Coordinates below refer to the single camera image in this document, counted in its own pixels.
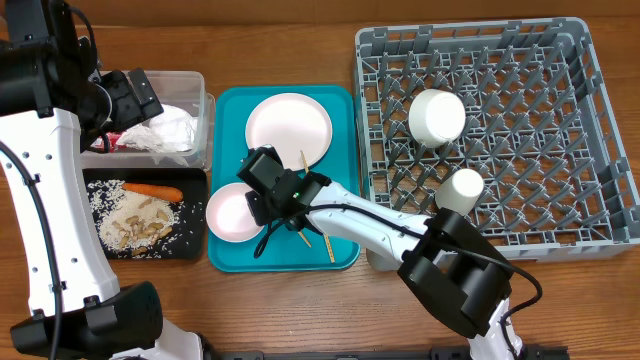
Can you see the orange carrot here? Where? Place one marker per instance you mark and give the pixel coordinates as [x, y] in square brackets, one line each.
[165, 193]

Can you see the white tissue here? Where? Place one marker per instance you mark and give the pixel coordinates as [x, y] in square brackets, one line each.
[174, 130]

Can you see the pile of peanuts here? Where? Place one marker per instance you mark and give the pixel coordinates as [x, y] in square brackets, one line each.
[137, 223]

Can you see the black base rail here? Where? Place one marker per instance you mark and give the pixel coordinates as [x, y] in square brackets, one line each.
[533, 352]

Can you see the white round plate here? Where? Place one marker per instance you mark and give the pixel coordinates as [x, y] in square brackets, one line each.
[297, 126]

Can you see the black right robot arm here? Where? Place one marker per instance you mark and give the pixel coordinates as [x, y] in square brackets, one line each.
[456, 274]

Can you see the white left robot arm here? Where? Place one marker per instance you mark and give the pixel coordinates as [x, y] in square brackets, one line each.
[55, 104]

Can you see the black waste tray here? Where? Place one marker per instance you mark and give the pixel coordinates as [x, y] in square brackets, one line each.
[193, 181]

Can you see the clear plastic waste bin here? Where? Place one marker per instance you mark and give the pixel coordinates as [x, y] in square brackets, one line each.
[183, 89]

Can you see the wooden chopstick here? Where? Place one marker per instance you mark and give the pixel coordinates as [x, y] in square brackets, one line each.
[325, 236]
[305, 239]

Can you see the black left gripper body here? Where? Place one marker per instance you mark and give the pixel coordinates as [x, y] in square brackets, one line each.
[126, 111]

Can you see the red snack wrapper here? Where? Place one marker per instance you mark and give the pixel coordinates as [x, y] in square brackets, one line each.
[113, 139]

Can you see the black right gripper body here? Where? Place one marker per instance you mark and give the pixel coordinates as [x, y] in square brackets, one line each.
[270, 202]

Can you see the white rice pile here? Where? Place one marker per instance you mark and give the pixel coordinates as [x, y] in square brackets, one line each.
[185, 241]

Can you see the grey dishwasher rack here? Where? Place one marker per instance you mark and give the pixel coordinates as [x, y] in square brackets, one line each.
[539, 129]

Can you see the cream plastic cup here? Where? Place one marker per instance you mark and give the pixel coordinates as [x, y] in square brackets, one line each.
[460, 191]

